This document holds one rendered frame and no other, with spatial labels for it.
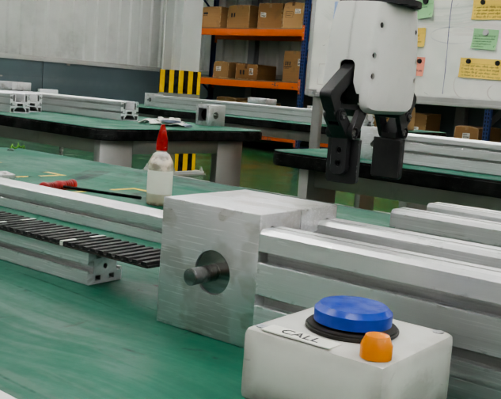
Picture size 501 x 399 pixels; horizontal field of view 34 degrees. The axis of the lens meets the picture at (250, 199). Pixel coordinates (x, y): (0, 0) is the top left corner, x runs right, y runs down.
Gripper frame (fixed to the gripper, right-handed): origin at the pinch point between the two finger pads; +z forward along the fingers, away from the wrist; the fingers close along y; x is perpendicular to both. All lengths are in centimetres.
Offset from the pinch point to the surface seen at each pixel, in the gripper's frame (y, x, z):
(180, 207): 24.2, -1.6, 2.3
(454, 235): 5.2, 11.6, 4.0
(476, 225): 5.1, 13.3, 2.9
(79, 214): 1.6, -37.9, 10.1
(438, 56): -275, -119, -26
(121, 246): 18.6, -13.0, 7.8
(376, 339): 35.7, 20.9, 4.1
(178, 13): -587, -562, -78
